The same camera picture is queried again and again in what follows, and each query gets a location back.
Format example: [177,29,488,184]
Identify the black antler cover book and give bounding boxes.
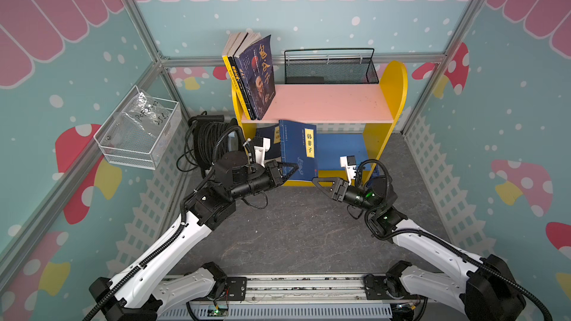
[227,32,255,120]

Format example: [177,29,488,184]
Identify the white wire wall basket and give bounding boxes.
[94,86,182,170]

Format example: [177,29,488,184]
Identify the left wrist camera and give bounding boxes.
[251,137,272,166]

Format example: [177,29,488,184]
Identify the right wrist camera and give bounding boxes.
[340,155,357,183]

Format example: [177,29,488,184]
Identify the clear plastic bag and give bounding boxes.
[119,91,171,145]

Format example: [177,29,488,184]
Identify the yellow bookshelf pink blue shelves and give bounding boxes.
[231,61,408,178]

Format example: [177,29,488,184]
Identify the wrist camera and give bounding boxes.
[340,155,357,183]
[251,137,272,166]

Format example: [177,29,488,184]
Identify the yellow cartoon cover book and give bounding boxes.
[222,33,245,114]

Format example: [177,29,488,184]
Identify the black wire mesh basket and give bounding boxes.
[283,48,379,85]

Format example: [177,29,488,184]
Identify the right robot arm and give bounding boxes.
[312,159,553,320]

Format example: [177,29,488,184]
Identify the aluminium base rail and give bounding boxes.
[148,266,484,320]

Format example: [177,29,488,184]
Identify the dark blue book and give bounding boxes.
[279,120,318,182]

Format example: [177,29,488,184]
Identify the old man cover book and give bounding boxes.
[234,32,276,120]

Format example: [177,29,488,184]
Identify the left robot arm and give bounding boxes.
[84,126,299,320]

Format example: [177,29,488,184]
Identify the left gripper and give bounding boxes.
[231,160,298,201]

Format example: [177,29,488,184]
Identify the black cable reel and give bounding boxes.
[176,111,245,177]

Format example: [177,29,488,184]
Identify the blue book yellow label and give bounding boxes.
[254,124,281,161]

